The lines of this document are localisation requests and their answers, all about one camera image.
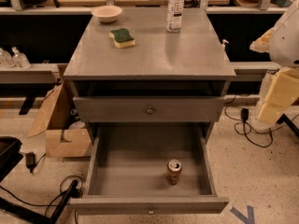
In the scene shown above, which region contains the grey drawer cabinet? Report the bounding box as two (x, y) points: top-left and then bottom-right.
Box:
(63, 6), (237, 217)

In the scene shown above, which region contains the black cable on floor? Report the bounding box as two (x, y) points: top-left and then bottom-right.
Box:
(223, 105), (299, 148)

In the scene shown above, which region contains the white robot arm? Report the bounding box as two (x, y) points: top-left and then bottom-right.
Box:
(249, 0), (299, 129)

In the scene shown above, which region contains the black power adapter left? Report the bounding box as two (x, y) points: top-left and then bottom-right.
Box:
(25, 152), (36, 172)

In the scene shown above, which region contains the black power adapter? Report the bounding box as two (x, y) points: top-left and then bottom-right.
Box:
(241, 108), (249, 122)
(25, 152), (36, 172)

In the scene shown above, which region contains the small white pump bottle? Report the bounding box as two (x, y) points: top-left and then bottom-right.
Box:
(221, 39), (229, 51)

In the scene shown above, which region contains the cardboard box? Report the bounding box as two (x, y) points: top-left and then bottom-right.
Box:
(26, 63), (93, 159)

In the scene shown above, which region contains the black chair base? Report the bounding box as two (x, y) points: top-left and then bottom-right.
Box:
(0, 136), (80, 224)

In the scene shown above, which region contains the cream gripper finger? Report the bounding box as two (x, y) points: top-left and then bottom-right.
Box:
(249, 28), (274, 53)
(256, 67), (299, 124)

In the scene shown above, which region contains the closed grey top drawer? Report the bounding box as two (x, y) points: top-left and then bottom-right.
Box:
(74, 96), (224, 122)

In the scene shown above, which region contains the blue floor tape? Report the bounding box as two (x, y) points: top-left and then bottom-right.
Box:
(230, 205), (255, 224)

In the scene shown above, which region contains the orange soda can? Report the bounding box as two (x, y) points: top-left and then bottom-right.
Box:
(166, 159), (182, 185)

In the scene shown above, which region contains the open grey middle drawer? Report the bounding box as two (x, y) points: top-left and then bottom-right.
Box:
(70, 123), (229, 215)

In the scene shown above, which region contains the clear plastic water bottle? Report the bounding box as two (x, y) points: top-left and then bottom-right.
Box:
(166, 0), (185, 33)

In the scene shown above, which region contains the black power adapter right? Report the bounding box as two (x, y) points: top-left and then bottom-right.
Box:
(241, 108), (249, 122)

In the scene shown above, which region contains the green yellow sponge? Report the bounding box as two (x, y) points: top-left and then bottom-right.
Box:
(109, 28), (135, 49)

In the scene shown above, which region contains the clear sanitizer bottle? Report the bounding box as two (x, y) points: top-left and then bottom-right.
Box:
(12, 47), (31, 69)
(0, 48), (15, 68)

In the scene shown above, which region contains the white bowl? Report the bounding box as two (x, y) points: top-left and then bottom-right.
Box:
(92, 5), (122, 23)

